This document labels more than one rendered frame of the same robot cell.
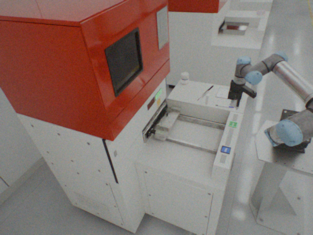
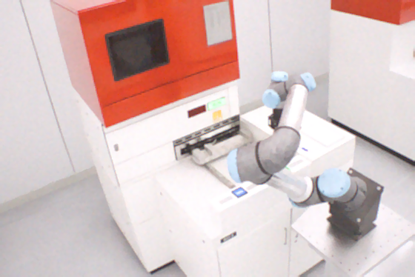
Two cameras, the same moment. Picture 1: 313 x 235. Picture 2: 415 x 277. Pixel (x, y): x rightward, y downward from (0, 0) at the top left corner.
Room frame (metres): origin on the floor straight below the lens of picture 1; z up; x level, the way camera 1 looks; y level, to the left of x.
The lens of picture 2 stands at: (-0.28, -1.09, 2.11)
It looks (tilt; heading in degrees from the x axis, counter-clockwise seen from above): 31 degrees down; 33
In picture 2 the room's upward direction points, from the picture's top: 7 degrees counter-clockwise
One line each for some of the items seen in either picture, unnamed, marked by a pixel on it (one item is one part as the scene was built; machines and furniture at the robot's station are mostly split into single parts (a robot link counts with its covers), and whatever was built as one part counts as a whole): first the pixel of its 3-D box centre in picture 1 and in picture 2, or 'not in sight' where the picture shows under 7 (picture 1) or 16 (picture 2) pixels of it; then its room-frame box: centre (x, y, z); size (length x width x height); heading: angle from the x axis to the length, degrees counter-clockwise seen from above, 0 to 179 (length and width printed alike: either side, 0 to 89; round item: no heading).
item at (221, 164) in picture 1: (228, 143); (263, 192); (1.03, -0.49, 0.89); 0.55 x 0.09 x 0.14; 152
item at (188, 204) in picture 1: (195, 162); (257, 221); (1.28, -0.33, 0.41); 0.97 x 0.64 x 0.82; 152
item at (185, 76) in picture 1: (185, 78); not in sight; (1.77, -0.31, 1.01); 0.07 x 0.07 x 0.10
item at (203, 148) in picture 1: (184, 143); (220, 176); (1.13, -0.19, 0.84); 0.50 x 0.02 x 0.03; 62
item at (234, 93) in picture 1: (236, 89); (279, 116); (1.15, -0.53, 1.25); 0.09 x 0.08 x 0.12; 62
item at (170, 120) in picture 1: (168, 123); (222, 148); (1.33, -0.10, 0.87); 0.36 x 0.08 x 0.03; 152
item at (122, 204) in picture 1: (119, 162); (168, 187); (1.36, 0.39, 0.41); 0.82 x 0.71 x 0.82; 152
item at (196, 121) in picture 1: (194, 120); not in sight; (1.37, -0.32, 0.84); 0.50 x 0.02 x 0.03; 62
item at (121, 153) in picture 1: (143, 121); (178, 130); (1.20, 0.09, 1.02); 0.82 x 0.03 x 0.40; 152
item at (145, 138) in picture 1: (156, 120); (209, 139); (1.35, -0.01, 0.89); 0.44 x 0.02 x 0.10; 152
